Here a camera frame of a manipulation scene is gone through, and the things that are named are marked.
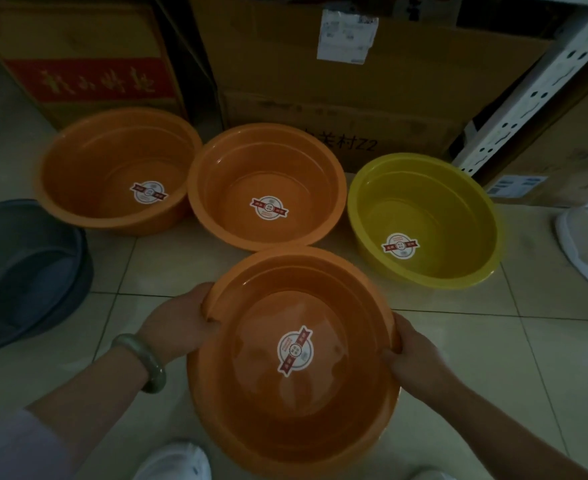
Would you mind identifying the person's right hand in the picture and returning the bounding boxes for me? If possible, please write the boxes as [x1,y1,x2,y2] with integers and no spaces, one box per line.
[380,312,455,397]

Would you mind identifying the person's left hand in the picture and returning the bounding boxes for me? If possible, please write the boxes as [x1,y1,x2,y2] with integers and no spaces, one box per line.
[137,282,223,367]

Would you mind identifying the large orange basin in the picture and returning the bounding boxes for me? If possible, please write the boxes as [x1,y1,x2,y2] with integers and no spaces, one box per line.
[187,246,404,480]

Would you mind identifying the yellow basin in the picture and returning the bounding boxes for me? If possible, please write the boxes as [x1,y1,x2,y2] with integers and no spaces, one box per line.
[347,153,503,291]

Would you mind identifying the grey basin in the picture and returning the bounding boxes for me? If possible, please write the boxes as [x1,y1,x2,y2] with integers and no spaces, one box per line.
[0,198,94,357]

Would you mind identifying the white metal shelf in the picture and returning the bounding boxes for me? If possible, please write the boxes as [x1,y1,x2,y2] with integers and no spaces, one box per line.
[451,0,588,178]

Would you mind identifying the person's right forearm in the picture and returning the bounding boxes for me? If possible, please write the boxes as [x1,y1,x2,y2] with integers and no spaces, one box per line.
[423,374,588,480]

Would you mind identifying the person's left forearm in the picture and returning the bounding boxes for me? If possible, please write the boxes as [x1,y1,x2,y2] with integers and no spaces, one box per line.
[26,347,150,435]

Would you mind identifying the person's right white shoe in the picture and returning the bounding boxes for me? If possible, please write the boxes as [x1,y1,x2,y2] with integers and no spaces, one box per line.
[409,467,457,480]

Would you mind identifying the person's white shoe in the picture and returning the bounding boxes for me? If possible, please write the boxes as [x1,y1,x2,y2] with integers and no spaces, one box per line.
[132,441,212,480]
[409,467,457,480]

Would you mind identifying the person's left white shoe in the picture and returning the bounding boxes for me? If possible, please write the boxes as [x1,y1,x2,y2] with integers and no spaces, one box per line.
[132,441,212,480]

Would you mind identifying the blue and white box label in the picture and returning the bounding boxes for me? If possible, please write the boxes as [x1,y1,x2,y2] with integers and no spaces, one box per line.
[483,174,547,198]

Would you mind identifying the red and yellow carton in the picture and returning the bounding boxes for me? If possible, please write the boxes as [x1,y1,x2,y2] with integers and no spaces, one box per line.
[0,2,190,131]

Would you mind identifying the small brown cardboard box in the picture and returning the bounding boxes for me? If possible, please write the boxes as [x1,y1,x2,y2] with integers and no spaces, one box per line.
[479,84,588,208]

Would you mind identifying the large brown cardboard box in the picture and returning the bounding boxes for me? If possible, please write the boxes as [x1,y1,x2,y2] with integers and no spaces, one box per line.
[186,0,555,173]

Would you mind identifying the white shipping label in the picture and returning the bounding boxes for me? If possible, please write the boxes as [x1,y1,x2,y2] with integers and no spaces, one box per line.
[316,8,380,63]

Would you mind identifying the green jade bracelet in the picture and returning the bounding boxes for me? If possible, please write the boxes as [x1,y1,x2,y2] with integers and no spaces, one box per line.
[111,333,167,395]

